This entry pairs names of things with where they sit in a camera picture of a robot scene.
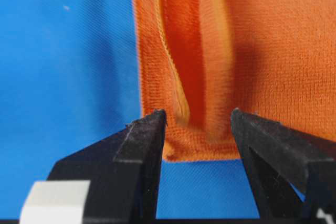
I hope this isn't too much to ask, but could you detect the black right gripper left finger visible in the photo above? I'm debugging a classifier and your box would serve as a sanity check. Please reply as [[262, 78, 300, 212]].
[[47, 109, 166, 220]]

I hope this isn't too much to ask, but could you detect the blue table cloth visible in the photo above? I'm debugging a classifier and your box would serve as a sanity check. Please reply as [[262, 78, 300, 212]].
[[0, 0, 260, 219]]

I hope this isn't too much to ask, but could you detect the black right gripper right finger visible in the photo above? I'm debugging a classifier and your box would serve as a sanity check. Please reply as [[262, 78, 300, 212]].
[[230, 109, 335, 220]]

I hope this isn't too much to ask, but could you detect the orange towel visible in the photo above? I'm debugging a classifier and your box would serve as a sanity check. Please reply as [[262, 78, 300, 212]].
[[132, 0, 335, 162]]

